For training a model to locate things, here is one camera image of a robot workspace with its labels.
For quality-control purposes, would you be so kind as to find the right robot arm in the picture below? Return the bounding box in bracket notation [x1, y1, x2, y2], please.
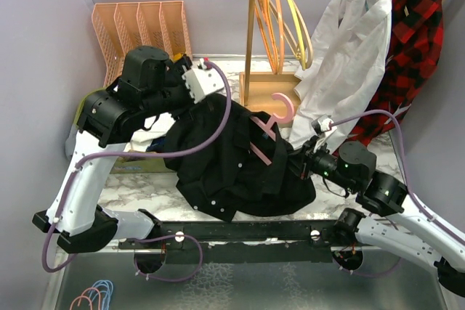
[300, 136, 464, 296]

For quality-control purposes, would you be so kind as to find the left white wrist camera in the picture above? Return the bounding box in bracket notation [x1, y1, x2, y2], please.
[182, 68, 225, 104]

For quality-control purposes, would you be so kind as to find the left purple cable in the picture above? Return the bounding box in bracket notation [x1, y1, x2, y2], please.
[41, 61, 233, 284]

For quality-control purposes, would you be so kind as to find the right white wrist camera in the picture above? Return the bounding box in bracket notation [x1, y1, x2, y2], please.
[311, 115, 337, 142]

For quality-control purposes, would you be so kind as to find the red black plaid shirt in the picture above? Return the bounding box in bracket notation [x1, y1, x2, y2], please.
[344, 0, 445, 147]

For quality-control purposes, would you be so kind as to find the white hanging shirt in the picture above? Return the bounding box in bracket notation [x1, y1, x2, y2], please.
[288, 0, 392, 152]

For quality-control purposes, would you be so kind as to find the blue hanger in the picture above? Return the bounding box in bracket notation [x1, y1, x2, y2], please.
[88, 280, 114, 310]

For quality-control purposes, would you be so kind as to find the pink hanger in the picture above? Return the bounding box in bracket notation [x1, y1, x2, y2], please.
[250, 92, 295, 166]
[69, 287, 106, 310]

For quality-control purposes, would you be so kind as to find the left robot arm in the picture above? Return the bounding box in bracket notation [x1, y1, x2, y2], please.
[32, 46, 193, 254]

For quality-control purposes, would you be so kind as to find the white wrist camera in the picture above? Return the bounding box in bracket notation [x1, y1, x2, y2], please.
[182, 68, 225, 104]
[311, 115, 337, 142]

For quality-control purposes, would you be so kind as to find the orange hanger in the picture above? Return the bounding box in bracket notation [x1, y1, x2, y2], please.
[254, 0, 285, 74]

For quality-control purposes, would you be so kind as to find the pink mesh file organizer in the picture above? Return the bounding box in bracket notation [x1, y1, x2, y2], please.
[92, 0, 193, 86]

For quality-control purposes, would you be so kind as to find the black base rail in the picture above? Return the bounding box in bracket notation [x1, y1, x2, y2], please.
[118, 218, 377, 264]

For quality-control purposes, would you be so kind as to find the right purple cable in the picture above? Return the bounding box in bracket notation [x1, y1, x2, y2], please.
[326, 109, 465, 277]

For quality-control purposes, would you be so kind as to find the green laundry basket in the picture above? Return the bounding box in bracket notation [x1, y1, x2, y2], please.
[68, 90, 169, 174]

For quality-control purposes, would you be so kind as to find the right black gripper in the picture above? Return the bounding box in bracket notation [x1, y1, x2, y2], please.
[279, 134, 357, 192]

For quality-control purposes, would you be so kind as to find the wooden clothes rack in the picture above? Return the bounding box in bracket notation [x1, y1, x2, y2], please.
[239, 0, 310, 127]

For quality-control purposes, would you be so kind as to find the purple cable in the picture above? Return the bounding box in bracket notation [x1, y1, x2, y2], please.
[41, 61, 233, 284]
[326, 109, 465, 277]

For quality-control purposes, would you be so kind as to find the white shirt in basket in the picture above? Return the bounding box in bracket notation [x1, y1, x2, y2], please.
[124, 113, 174, 152]

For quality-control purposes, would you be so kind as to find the yellow hanger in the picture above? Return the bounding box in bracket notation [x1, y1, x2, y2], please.
[281, 0, 313, 70]

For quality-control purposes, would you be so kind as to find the pink hanger on floor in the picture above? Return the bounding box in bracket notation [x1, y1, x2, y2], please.
[69, 287, 106, 310]

